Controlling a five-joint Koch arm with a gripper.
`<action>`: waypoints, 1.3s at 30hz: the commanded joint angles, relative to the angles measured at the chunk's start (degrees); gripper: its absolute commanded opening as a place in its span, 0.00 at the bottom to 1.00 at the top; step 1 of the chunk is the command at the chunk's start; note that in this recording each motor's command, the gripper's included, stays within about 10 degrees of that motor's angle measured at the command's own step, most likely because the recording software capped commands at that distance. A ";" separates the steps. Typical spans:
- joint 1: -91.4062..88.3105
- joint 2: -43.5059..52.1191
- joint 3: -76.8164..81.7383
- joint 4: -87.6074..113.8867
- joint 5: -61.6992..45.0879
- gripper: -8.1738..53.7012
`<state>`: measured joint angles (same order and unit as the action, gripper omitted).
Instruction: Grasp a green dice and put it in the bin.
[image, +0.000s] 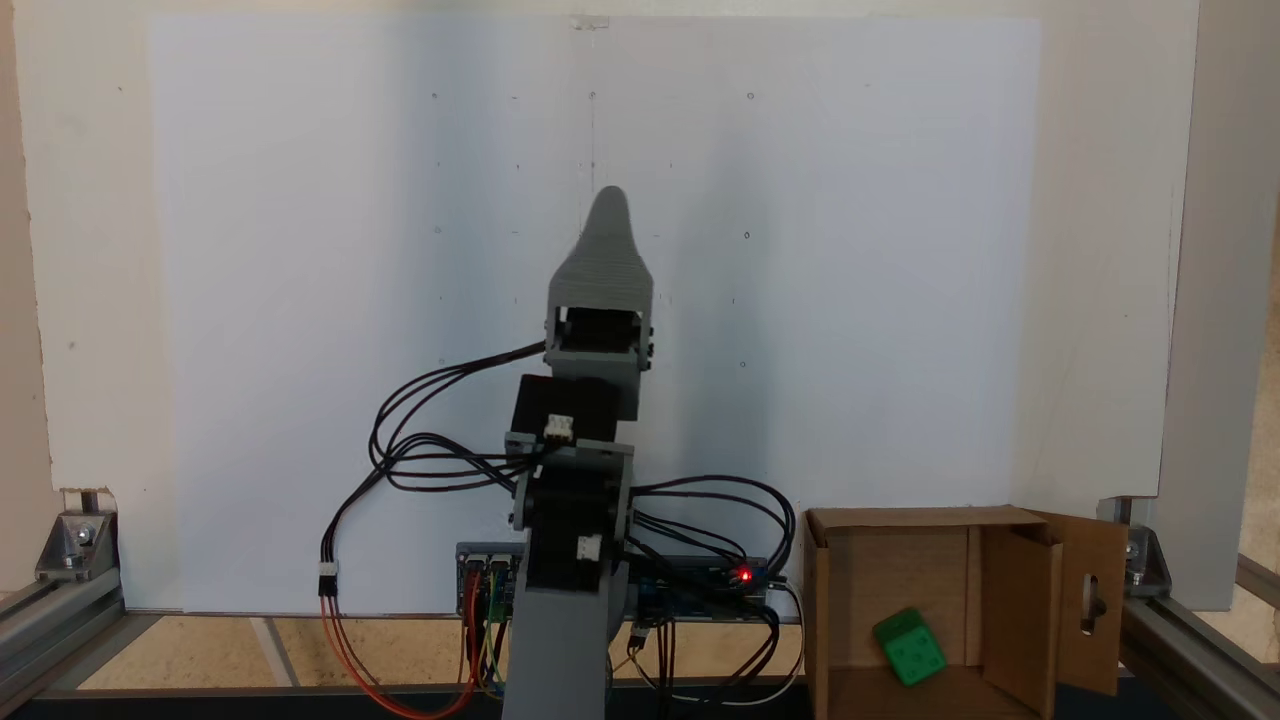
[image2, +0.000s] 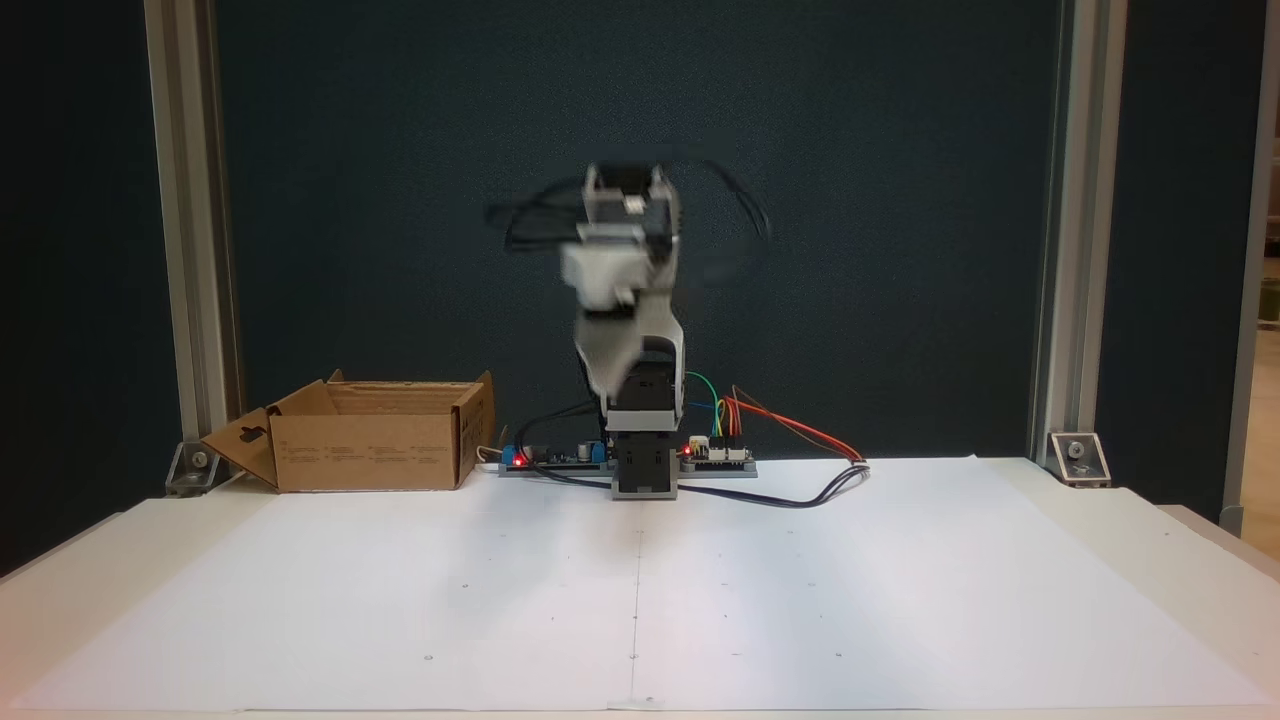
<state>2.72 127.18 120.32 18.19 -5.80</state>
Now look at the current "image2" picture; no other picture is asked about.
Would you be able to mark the brown cardboard box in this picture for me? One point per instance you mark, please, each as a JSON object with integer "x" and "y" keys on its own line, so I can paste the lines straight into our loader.
{"x": 360, "y": 455}

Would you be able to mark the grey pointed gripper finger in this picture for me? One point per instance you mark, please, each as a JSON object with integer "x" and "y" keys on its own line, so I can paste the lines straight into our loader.
{"x": 605, "y": 350}

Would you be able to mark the grey printed robot arm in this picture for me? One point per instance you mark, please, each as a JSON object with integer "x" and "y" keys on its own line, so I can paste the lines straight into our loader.
{"x": 664, "y": 325}

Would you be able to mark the grey board mounting plate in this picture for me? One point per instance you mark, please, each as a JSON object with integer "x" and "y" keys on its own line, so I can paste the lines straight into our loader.
{"x": 570, "y": 471}

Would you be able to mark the blue circuit board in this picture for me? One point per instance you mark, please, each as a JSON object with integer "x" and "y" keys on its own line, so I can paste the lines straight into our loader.
{"x": 560, "y": 455}

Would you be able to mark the dark backdrop panel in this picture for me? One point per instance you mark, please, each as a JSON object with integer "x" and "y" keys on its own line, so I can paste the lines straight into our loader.
{"x": 400, "y": 200}

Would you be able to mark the aluminium corner bracket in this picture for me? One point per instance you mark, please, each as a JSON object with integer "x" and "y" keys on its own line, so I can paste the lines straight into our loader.
{"x": 1078, "y": 458}
{"x": 195, "y": 470}

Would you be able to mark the aluminium frame post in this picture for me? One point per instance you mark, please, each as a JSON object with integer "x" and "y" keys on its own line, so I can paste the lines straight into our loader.
{"x": 1250, "y": 300}
{"x": 1080, "y": 250}
{"x": 190, "y": 250}

